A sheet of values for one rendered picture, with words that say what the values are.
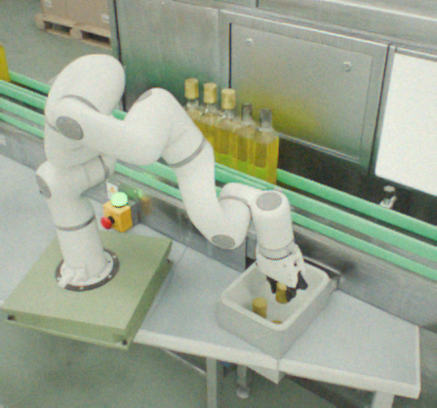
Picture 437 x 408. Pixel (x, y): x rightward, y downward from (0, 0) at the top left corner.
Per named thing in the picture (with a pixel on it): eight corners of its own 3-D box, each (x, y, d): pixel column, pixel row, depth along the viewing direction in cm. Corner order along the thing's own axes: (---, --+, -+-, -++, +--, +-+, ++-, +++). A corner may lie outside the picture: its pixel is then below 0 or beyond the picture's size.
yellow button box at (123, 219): (139, 224, 167) (137, 202, 163) (120, 235, 162) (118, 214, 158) (122, 215, 170) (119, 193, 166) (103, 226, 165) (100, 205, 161)
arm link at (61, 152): (34, 108, 109) (104, 81, 118) (34, 183, 128) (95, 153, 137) (62, 142, 106) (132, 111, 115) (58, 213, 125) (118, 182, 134)
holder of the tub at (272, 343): (338, 291, 143) (342, 266, 139) (279, 360, 124) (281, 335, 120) (280, 264, 151) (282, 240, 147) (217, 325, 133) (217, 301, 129)
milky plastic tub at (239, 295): (329, 302, 139) (333, 274, 134) (279, 360, 124) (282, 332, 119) (269, 273, 148) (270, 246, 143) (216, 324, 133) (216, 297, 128)
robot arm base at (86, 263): (92, 300, 131) (78, 247, 122) (44, 290, 134) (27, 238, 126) (122, 256, 143) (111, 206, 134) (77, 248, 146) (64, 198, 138)
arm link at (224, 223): (174, 139, 111) (232, 210, 122) (151, 185, 103) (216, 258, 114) (209, 127, 107) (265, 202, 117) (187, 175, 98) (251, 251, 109)
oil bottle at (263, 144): (276, 198, 154) (280, 127, 143) (264, 208, 150) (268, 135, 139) (258, 191, 157) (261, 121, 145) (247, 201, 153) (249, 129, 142)
